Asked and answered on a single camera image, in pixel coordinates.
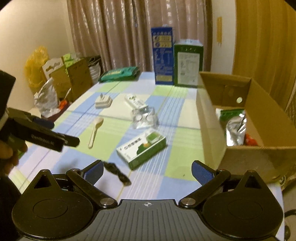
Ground black hair tie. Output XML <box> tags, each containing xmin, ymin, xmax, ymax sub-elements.
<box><xmin>102</xmin><ymin>161</ymin><xmax>132</xmax><ymax>186</ymax></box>

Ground crumpled silver bag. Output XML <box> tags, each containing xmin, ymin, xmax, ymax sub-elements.
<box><xmin>34</xmin><ymin>77</ymin><xmax>60</xmax><ymax>118</ymax></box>

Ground beige curtain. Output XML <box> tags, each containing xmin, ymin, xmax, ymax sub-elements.
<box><xmin>66</xmin><ymin>1</ymin><xmax>212</xmax><ymax>71</ymax></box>

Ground dark green carton box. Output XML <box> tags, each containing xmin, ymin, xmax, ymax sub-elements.
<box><xmin>174</xmin><ymin>39</ymin><xmax>204</xmax><ymax>88</ymax></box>

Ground clear plastic blister pack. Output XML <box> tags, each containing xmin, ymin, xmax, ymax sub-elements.
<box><xmin>132</xmin><ymin>106</ymin><xmax>159</xmax><ymax>129</ymax></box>

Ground side cardboard boxes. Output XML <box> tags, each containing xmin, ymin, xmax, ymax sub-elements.
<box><xmin>42</xmin><ymin>53</ymin><xmax>103</xmax><ymax>102</ymax></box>

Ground yellow plastic bag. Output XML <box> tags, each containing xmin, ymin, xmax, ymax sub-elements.
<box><xmin>24</xmin><ymin>46</ymin><xmax>49</xmax><ymax>94</ymax></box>

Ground left hand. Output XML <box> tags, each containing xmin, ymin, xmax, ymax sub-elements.
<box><xmin>0</xmin><ymin>141</ymin><xmax>19</xmax><ymax>176</ymax></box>

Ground white plastic spoon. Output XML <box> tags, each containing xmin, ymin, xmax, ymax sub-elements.
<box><xmin>88</xmin><ymin>116</ymin><xmax>104</xmax><ymax>149</ymax></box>

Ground white slim medicine box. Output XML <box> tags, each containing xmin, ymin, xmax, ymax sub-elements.
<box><xmin>125</xmin><ymin>94</ymin><xmax>148</xmax><ymax>110</ymax></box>

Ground blue carton box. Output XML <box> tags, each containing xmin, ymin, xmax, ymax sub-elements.
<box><xmin>151</xmin><ymin>25</ymin><xmax>175</xmax><ymax>85</ymax></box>

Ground green white medicine box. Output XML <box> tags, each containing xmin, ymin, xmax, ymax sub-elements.
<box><xmin>116</xmin><ymin>128</ymin><xmax>167</xmax><ymax>170</ymax></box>

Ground white power adapter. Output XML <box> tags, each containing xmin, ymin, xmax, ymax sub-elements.
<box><xmin>94</xmin><ymin>94</ymin><xmax>112</xmax><ymax>109</ymax></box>

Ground silver foil pouch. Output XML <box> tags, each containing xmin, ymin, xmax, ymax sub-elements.
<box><xmin>216</xmin><ymin>108</ymin><xmax>247</xmax><ymax>147</ymax></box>

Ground wooden door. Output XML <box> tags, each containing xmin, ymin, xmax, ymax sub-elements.
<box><xmin>232</xmin><ymin>0</ymin><xmax>295</xmax><ymax>109</ymax></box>

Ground green wet wipes pack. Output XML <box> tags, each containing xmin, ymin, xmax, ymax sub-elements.
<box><xmin>98</xmin><ymin>66</ymin><xmax>140</xmax><ymax>83</ymax></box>

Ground red candy packet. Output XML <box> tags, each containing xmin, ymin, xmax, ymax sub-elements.
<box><xmin>244</xmin><ymin>133</ymin><xmax>258</xmax><ymax>146</ymax></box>

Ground brown cardboard box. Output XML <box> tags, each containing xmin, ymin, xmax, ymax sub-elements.
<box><xmin>196</xmin><ymin>72</ymin><xmax>295</xmax><ymax>183</ymax></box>

